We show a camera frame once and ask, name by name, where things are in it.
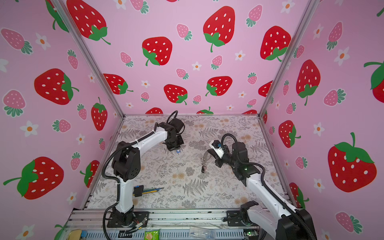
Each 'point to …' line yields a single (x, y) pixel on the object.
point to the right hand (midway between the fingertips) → (209, 149)
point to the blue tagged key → (178, 151)
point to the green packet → (152, 235)
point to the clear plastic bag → (202, 233)
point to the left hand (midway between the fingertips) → (182, 146)
